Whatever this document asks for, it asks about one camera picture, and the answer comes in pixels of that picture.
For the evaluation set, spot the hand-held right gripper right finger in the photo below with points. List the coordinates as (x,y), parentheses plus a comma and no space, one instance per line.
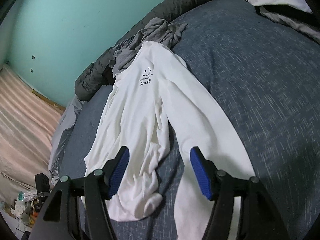
(200,175)

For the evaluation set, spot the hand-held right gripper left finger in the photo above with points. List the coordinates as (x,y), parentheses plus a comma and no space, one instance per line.
(118,175)

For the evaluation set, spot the white long-sleeved shirt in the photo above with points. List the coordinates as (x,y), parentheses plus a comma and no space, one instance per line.
(140,110)

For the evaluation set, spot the black box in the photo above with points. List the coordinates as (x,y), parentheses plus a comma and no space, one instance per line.
(42,183)

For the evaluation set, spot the plastic bag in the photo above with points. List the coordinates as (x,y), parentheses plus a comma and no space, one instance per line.
(25,205)

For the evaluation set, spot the wooden board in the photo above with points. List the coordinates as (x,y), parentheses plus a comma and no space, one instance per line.
(50,100)

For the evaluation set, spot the dark grey duvet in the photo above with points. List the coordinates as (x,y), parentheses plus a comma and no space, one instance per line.
(100,72)

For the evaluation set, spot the pink curtain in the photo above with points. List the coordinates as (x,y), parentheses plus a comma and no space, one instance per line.
(22,120)

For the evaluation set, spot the grey folded garment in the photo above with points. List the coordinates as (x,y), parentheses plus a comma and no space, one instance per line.
(300,25)

